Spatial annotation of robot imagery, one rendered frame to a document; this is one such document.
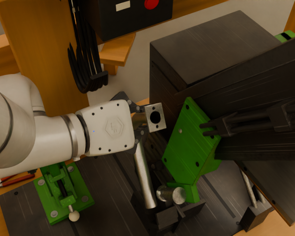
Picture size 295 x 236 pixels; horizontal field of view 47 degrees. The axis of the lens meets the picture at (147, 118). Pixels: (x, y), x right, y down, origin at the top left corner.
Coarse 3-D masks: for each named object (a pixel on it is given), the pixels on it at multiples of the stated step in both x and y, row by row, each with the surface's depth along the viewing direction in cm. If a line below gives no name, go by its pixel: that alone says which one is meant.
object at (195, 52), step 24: (216, 24) 92; (240, 24) 92; (168, 48) 86; (192, 48) 86; (216, 48) 86; (240, 48) 86; (264, 48) 86; (168, 72) 84; (192, 72) 80; (216, 72) 81; (168, 96) 90; (168, 120) 96
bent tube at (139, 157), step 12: (144, 108) 69; (156, 108) 70; (132, 120) 79; (144, 120) 72; (156, 120) 73; (144, 156) 84; (144, 168) 83; (144, 180) 83; (144, 192) 84; (156, 204) 84
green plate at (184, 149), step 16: (192, 112) 70; (176, 128) 76; (192, 128) 71; (208, 128) 67; (176, 144) 78; (192, 144) 72; (208, 144) 68; (176, 160) 79; (192, 160) 73; (208, 160) 70; (176, 176) 80; (192, 176) 75
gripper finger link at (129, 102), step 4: (128, 100) 69; (128, 104) 69; (132, 104) 70; (136, 104) 70; (144, 104) 73; (148, 104) 72; (140, 108) 71; (152, 108) 71; (136, 112) 72; (140, 112) 71
